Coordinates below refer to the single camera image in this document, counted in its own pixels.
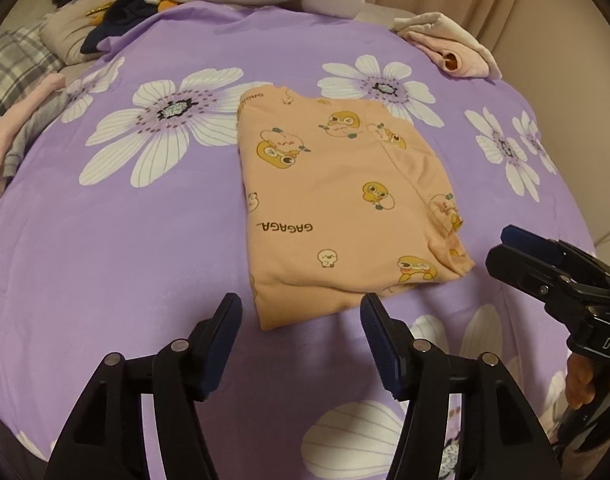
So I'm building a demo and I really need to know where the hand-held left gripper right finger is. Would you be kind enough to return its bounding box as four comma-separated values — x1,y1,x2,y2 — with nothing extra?
360,292,563,480

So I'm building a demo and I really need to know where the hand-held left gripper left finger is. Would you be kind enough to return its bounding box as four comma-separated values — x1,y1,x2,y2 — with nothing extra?
44,292,243,480

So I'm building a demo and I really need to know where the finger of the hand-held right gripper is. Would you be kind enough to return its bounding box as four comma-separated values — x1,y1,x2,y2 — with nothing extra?
502,225,610,281
486,245,600,318

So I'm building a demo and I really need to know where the orange duck print shirt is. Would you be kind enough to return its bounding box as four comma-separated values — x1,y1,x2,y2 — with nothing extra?
236,87,476,332

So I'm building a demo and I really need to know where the person's right hand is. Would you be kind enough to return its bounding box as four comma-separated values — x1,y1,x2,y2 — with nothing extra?
566,354,600,411

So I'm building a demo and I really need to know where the purple floral bedsheet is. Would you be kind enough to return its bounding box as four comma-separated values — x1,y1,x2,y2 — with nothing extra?
0,0,600,480

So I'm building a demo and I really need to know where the pink folded garment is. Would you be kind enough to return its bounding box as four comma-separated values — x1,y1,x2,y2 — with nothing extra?
410,30,490,80

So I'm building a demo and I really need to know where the cream folded garment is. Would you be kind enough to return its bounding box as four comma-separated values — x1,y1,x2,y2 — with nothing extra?
392,11,503,78

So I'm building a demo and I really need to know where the grey cloth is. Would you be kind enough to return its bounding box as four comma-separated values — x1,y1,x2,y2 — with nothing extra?
2,90,81,181

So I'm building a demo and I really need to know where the light pink cloth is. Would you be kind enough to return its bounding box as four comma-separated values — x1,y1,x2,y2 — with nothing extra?
0,72,68,188

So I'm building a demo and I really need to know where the navy cloth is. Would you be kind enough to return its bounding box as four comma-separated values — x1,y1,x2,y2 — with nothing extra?
82,0,158,56

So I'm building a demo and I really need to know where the grey plaid blanket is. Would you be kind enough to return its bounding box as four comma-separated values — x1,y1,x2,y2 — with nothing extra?
0,27,63,133

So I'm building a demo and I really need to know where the grey pillow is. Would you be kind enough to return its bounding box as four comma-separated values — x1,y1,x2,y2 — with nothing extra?
39,2,131,66

